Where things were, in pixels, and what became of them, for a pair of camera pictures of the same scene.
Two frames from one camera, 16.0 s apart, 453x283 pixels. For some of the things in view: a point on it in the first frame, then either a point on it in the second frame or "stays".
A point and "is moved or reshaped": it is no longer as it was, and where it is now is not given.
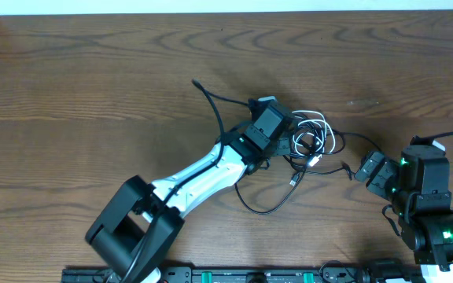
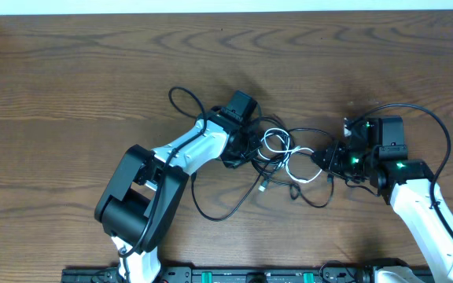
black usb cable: [312, 143] → [293, 196]
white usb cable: [313, 137] is moved or reshaped
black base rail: [231, 275] stays
